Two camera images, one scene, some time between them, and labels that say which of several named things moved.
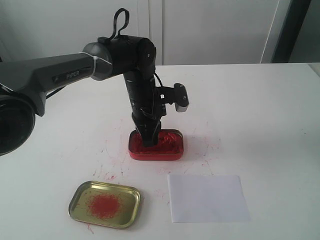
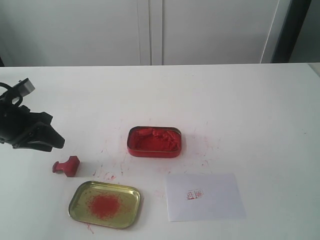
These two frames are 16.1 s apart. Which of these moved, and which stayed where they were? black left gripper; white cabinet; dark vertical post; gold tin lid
Moved: black left gripper
Stayed: gold tin lid; white cabinet; dark vertical post
